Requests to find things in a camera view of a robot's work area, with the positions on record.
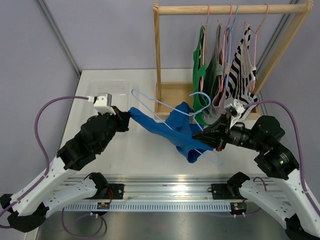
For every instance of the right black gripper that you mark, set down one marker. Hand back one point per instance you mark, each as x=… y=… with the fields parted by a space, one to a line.
x=219 y=135

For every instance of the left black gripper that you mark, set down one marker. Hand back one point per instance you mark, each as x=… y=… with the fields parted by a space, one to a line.
x=122 y=118

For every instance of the blue tank top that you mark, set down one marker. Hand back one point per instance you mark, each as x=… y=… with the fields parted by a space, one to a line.
x=177 y=129

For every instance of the green tank top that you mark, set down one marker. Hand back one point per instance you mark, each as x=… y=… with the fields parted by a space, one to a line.
x=199 y=71

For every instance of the pink tank top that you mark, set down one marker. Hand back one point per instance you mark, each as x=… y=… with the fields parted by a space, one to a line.
x=218 y=98

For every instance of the grey tank top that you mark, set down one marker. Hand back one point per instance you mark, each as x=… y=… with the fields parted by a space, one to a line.
x=207 y=114

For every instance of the black white striped tank top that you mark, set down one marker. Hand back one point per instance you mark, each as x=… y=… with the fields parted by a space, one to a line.
x=242 y=73

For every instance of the pink wire hanger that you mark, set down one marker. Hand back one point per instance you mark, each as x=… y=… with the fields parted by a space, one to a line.
x=203 y=46
x=255 y=50
x=224 y=46

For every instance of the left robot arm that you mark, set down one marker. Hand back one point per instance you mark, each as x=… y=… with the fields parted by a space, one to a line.
x=29 y=208

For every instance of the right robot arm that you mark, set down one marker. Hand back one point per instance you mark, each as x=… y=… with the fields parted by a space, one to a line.
x=299 y=217

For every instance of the clear plastic basket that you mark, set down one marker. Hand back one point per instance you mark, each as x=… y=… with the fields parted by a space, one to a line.
x=118 y=88

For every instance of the wooden clothes rack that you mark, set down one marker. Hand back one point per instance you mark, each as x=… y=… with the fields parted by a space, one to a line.
x=173 y=92

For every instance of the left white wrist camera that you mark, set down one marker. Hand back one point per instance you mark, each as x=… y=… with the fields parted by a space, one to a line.
x=102 y=103

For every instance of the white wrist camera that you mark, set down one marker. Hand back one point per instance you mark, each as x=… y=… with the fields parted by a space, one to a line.
x=102 y=103
x=235 y=109

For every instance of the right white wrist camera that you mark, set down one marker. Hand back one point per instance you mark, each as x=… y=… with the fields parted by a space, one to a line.
x=235 y=109

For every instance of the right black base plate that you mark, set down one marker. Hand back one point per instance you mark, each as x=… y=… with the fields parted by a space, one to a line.
x=219 y=191

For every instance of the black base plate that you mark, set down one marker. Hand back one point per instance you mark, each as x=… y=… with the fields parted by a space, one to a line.
x=115 y=191
x=219 y=191

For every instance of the aluminium mounting rail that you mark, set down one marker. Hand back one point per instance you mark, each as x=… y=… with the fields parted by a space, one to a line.
x=167 y=188

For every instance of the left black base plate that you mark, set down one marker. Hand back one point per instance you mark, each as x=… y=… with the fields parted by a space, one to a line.
x=115 y=191

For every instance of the white slotted cable duct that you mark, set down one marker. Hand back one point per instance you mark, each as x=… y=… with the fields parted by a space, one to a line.
x=121 y=206

